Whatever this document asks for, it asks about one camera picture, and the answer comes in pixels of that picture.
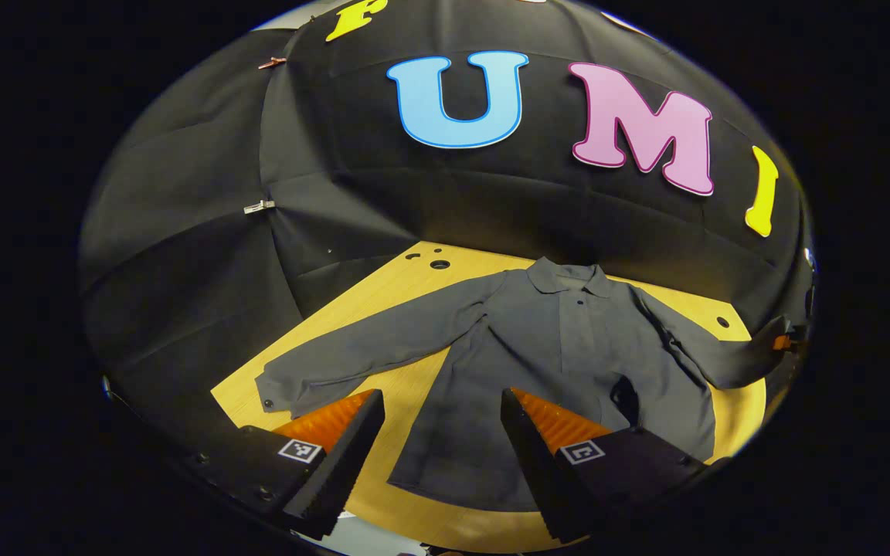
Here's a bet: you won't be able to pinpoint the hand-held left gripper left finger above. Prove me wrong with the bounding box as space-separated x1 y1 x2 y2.
182 388 386 541

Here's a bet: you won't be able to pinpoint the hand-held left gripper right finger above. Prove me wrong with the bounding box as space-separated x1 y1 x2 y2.
501 386 713 544

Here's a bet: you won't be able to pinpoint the grey long-sleeved collared shirt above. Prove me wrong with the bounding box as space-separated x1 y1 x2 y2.
254 257 790 512

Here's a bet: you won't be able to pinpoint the black backdrop cloth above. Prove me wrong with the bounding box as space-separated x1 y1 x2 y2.
78 0 817 464

